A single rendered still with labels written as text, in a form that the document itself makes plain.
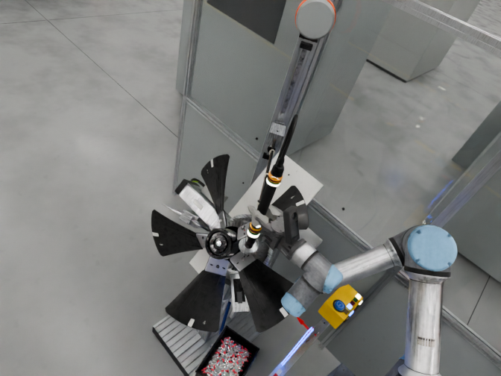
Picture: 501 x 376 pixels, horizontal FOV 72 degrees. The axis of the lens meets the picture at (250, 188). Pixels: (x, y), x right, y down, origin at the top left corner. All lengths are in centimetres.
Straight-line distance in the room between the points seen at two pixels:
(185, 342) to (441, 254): 172
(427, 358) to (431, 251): 28
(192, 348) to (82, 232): 121
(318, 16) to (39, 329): 227
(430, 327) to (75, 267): 225
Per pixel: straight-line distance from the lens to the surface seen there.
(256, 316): 131
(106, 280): 266
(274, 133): 164
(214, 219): 154
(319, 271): 106
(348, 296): 159
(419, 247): 104
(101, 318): 253
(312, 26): 154
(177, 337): 238
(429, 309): 109
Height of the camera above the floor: 229
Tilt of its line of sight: 43 degrees down
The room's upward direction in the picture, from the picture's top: 18 degrees clockwise
